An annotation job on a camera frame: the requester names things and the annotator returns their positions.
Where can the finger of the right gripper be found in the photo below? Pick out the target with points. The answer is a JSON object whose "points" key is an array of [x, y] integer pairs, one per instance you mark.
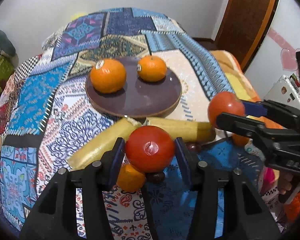
{"points": [[240, 125], [256, 109]]}

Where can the yellow banana right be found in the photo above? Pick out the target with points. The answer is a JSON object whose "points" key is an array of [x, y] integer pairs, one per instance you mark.
{"points": [[189, 131]]}

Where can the small orange under tomato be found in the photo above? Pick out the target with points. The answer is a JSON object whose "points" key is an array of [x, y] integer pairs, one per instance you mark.
{"points": [[130, 179]]}

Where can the brown wooden door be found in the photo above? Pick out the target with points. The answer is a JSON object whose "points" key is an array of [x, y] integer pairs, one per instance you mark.
{"points": [[243, 28]]}

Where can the orange fruit behind gripper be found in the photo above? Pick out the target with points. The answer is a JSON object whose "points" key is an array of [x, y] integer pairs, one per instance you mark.
{"points": [[239, 140]]}

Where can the dark grape far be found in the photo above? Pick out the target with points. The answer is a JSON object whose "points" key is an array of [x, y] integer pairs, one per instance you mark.
{"points": [[194, 146]]}

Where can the white laptop with stickers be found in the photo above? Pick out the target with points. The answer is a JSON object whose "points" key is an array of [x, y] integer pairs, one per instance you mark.
{"points": [[286, 91]]}

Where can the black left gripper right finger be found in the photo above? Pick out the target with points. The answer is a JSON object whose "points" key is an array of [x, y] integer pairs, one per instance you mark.
{"points": [[246, 216]]}

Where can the yellow banana left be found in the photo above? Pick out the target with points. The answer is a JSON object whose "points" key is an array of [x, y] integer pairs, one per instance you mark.
{"points": [[103, 142]]}

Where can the small orange on plate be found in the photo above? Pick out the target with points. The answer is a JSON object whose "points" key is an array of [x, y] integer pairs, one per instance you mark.
{"points": [[151, 68]]}

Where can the dark purple round plate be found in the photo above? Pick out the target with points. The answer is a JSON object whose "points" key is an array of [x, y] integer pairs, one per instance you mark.
{"points": [[137, 99]]}

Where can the yellow banana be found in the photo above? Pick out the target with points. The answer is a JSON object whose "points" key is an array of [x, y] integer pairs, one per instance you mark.
{"points": [[189, 131], [103, 142]]}

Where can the red tomato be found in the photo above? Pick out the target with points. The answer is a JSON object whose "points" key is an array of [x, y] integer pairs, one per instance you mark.
{"points": [[149, 149], [224, 102]]}

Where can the pink heart wall sticker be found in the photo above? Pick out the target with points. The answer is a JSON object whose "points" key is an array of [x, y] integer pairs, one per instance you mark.
{"points": [[287, 54]]}

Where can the person's hand holding gripper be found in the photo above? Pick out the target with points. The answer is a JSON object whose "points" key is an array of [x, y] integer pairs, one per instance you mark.
{"points": [[284, 182]]}

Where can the large orange on plate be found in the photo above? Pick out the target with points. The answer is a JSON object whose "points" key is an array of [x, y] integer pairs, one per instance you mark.
{"points": [[108, 76]]}

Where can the grey plush toy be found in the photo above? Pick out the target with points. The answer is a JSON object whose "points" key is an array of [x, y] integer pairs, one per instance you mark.
{"points": [[6, 47]]}

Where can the orange yellow blanket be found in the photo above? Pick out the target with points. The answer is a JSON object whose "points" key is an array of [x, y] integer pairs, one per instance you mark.
{"points": [[241, 87]]}

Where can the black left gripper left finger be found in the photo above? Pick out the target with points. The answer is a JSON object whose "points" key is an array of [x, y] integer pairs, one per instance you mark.
{"points": [[54, 214]]}

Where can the dark grape near gripper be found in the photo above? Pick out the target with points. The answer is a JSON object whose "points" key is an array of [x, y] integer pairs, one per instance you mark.
{"points": [[155, 177]]}

